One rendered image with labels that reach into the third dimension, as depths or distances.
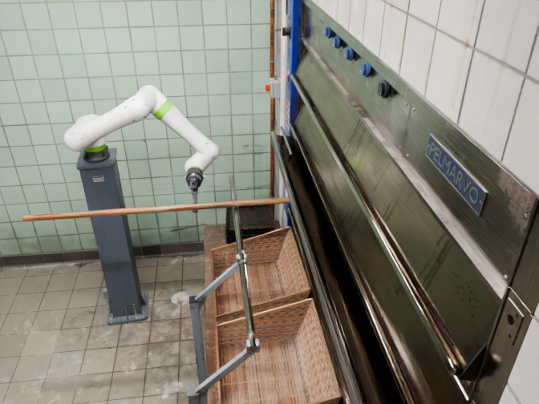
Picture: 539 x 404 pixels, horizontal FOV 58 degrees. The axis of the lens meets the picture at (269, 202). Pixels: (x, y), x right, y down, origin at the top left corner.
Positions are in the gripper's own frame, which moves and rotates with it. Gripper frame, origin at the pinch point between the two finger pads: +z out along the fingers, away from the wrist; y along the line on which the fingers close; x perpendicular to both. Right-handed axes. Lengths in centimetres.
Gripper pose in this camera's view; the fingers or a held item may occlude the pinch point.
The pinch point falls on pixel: (193, 199)
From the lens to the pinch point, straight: 246.7
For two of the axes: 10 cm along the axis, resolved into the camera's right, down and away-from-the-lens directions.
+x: -9.9, 0.5, -1.1
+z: 1.2, 5.3, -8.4
